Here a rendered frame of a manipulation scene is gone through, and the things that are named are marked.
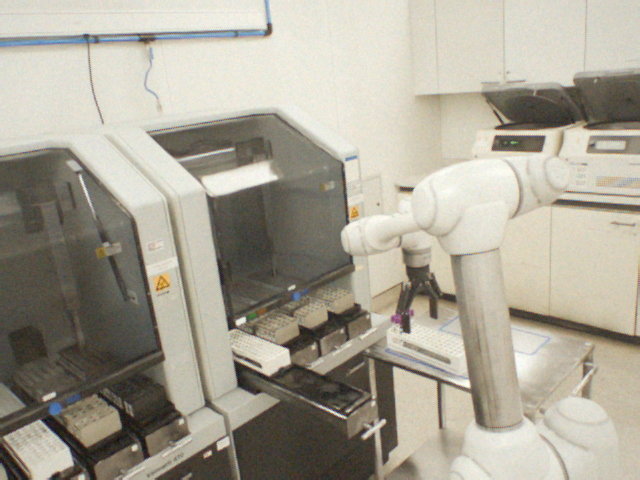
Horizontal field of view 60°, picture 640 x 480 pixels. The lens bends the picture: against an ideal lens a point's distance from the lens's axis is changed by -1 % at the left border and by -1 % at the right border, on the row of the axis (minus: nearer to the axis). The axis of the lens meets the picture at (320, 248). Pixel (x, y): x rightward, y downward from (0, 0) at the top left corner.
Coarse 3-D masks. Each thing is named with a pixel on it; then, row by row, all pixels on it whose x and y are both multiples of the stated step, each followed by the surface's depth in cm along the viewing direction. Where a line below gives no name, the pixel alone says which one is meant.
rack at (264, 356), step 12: (240, 336) 200; (252, 336) 199; (240, 348) 191; (252, 348) 190; (264, 348) 189; (276, 348) 188; (240, 360) 191; (252, 360) 194; (264, 360) 181; (276, 360) 182; (288, 360) 186; (264, 372) 182
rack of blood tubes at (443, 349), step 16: (400, 336) 183; (416, 336) 183; (432, 336) 182; (448, 336) 180; (416, 352) 180; (432, 352) 182; (448, 352) 170; (464, 352) 169; (448, 368) 171; (464, 368) 170
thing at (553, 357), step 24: (456, 312) 211; (456, 336) 192; (528, 336) 187; (552, 336) 185; (384, 360) 183; (408, 360) 180; (528, 360) 172; (552, 360) 171; (576, 360) 169; (456, 384) 165; (528, 384) 160; (552, 384) 159; (528, 408) 149; (456, 432) 228; (432, 456) 215; (456, 456) 214
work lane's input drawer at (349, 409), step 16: (240, 368) 190; (288, 368) 184; (304, 368) 183; (256, 384) 184; (272, 384) 178; (288, 384) 176; (304, 384) 176; (320, 384) 175; (336, 384) 174; (288, 400) 174; (304, 400) 167; (320, 400) 164; (336, 400) 166; (352, 400) 161; (368, 400) 163; (320, 416) 164; (336, 416) 159; (352, 416) 158; (368, 416) 163; (352, 432) 159; (368, 432) 157
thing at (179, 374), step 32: (96, 160) 166; (128, 192) 158; (160, 192) 162; (160, 224) 161; (160, 256) 163; (160, 288) 164; (160, 320) 165; (192, 352) 175; (192, 384) 177; (192, 416) 177; (192, 448) 169; (224, 448) 178
